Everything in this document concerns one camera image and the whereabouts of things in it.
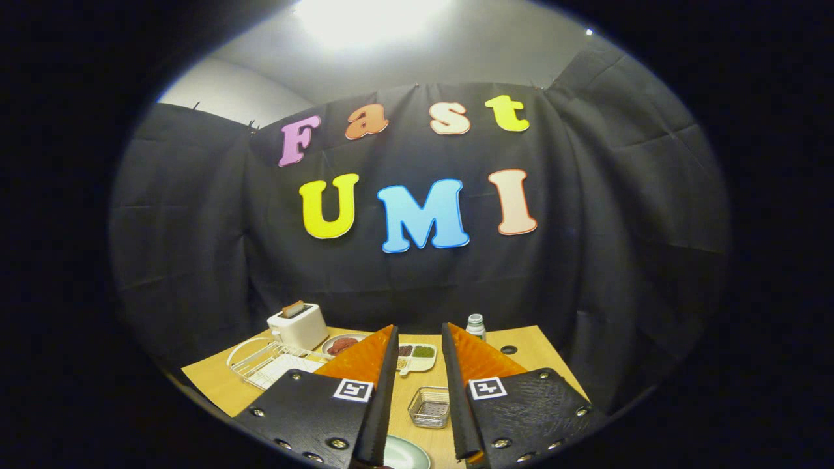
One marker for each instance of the black backdrop cloth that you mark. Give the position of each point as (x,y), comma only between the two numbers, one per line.
(586,228)

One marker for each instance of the brown meat piece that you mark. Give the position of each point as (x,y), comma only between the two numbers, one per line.
(346,342)
(339,350)

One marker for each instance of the ceiling light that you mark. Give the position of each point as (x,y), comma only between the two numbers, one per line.
(365,19)

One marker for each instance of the white compartment dish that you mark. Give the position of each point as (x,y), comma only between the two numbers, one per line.
(423,363)

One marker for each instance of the white green drink bottle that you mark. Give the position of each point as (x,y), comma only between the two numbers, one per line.
(475,326)

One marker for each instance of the beige round plate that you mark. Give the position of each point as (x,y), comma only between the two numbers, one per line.
(329,339)

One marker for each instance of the green beans pile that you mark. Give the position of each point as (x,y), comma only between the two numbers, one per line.
(423,352)

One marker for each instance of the pale green plate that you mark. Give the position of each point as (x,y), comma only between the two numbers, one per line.
(407,456)

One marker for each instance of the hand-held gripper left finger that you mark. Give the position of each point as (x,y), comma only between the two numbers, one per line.
(381,404)

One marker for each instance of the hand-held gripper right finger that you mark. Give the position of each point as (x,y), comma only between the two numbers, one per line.
(459,404)

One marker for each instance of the toast slice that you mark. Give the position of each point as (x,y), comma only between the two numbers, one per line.
(293,309)

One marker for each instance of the white toaster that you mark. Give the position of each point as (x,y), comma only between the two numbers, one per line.
(300,329)

